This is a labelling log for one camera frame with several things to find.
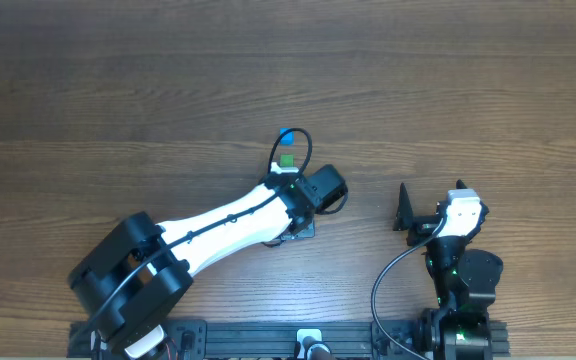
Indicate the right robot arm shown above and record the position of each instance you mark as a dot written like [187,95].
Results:
[473,280]

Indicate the mounting rail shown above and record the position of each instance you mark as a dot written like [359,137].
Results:
[258,340]

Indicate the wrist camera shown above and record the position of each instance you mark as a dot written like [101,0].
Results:
[460,212]
[283,169]

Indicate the green cube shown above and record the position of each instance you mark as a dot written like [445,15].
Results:
[286,160]

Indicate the blue cube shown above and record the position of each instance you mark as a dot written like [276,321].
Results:
[286,136]

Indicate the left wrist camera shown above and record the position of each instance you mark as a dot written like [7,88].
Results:
[283,169]

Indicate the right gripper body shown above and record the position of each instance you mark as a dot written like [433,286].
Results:
[424,227]

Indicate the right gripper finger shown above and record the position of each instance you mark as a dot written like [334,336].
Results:
[461,185]
[404,215]

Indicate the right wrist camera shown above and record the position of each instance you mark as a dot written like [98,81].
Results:
[460,212]

